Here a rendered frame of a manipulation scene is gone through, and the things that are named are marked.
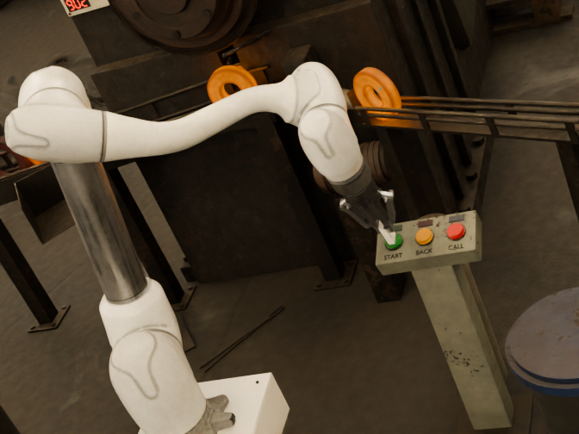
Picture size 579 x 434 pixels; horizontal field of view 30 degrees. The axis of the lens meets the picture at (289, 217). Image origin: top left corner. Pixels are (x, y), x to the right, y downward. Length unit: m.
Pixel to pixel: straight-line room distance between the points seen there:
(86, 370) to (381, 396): 1.16
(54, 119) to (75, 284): 2.24
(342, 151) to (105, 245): 0.57
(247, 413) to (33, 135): 0.81
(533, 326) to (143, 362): 0.84
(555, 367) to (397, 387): 0.84
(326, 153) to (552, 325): 0.63
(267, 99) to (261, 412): 0.70
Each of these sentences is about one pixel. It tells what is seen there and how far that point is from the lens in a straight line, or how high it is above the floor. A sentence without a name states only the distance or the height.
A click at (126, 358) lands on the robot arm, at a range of 2.33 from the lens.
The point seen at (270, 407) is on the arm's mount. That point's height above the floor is 0.43.
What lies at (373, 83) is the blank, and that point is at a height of 0.75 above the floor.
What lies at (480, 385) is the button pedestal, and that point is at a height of 0.16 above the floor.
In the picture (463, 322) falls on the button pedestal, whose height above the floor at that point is 0.37.
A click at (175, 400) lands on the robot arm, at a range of 2.35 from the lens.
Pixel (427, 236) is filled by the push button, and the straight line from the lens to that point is 2.48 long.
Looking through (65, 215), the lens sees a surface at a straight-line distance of 3.37.
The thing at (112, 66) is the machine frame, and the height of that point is 0.87.
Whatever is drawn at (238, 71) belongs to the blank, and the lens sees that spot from 3.23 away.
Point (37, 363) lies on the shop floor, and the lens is 3.96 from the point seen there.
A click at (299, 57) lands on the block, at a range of 3.13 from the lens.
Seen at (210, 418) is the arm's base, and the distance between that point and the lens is 2.43.
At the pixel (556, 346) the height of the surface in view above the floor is 0.43.
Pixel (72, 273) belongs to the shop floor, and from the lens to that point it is 4.37.
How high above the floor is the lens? 1.96
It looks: 29 degrees down
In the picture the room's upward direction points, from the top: 24 degrees counter-clockwise
